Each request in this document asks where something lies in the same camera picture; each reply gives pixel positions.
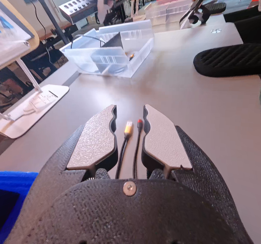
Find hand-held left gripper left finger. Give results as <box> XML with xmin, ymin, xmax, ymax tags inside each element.
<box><xmin>66</xmin><ymin>105</ymin><xmax>119</xmax><ymax>176</ymax></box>

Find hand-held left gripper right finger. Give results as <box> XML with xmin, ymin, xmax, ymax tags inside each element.
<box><xmin>142</xmin><ymin>104</ymin><xmax>193</xmax><ymax>179</ymax></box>

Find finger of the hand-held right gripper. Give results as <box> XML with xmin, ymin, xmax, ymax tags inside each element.
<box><xmin>96</xmin><ymin>0</ymin><xmax>110</xmax><ymax>25</ymax></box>

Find large black USB hub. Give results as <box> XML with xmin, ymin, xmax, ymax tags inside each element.
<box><xmin>59</xmin><ymin>0</ymin><xmax>99</xmax><ymax>25</ymax></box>

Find red-plug black USB cable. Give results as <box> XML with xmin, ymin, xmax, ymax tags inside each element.
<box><xmin>132</xmin><ymin>118</ymin><xmax>143</xmax><ymax>179</ymax></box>

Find thin black cable with strap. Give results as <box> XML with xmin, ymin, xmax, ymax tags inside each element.
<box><xmin>70</xmin><ymin>34</ymin><xmax>107</xmax><ymax>49</ymax></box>

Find clear plastic bin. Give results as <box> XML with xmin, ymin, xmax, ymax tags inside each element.
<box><xmin>145</xmin><ymin>0</ymin><xmax>193</xmax><ymax>25</ymax></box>
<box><xmin>60</xmin><ymin>20</ymin><xmax>154</xmax><ymax>78</ymax></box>

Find blue plastic bin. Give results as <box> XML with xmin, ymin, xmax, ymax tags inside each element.
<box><xmin>0</xmin><ymin>171</ymin><xmax>39</xmax><ymax>242</ymax></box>

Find black divider of clear bin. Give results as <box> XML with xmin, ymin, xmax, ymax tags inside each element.
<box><xmin>101</xmin><ymin>32</ymin><xmax>124</xmax><ymax>48</ymax></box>

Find black divider of blue bin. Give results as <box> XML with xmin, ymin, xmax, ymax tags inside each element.
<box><xmin>0</xmin><ymin>189</ymin><xmax>20</xmax><ymax>226</ymax></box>

